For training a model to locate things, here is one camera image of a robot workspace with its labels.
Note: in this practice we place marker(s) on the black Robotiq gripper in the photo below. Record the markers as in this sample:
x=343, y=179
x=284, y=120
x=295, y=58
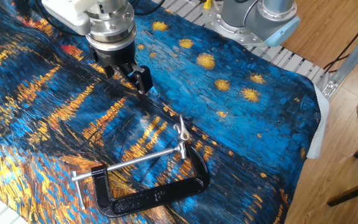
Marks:
x=113, y=56

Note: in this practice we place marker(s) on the small silver water tap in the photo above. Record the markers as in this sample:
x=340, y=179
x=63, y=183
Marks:
x=182, y=137

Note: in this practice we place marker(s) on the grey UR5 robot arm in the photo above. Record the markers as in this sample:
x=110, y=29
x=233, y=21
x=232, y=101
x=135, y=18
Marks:
x=259, y=21

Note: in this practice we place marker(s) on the yellow plastic clip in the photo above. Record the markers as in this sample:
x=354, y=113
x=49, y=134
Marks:
x=207, y=4

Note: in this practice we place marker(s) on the blue starry painting tablecloth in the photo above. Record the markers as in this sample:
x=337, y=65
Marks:
x=228, y=124

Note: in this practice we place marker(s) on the black C-clamp with steel screw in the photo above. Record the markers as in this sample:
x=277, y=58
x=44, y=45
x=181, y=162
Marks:
x=154, y=196

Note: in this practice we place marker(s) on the white cloth under tablecloth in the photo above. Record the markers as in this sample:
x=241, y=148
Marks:
x=320, y=124

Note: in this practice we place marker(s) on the dark wooden furniture leg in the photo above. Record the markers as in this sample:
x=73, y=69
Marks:
x=353, y=191

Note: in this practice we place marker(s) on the aluminium frame post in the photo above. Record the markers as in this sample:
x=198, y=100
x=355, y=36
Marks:
x=353, y=57

